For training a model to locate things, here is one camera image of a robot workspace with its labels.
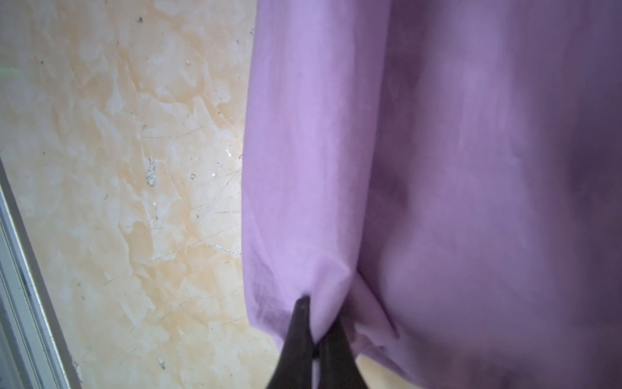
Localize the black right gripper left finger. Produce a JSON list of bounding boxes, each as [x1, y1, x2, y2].
[[267, 296, 315, 389]]

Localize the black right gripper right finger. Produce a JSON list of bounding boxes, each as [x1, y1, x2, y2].
[[317, 319, 368, 389]]

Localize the purple long pants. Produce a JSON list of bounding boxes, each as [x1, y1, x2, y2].
[[241, 1, 621, 388]]

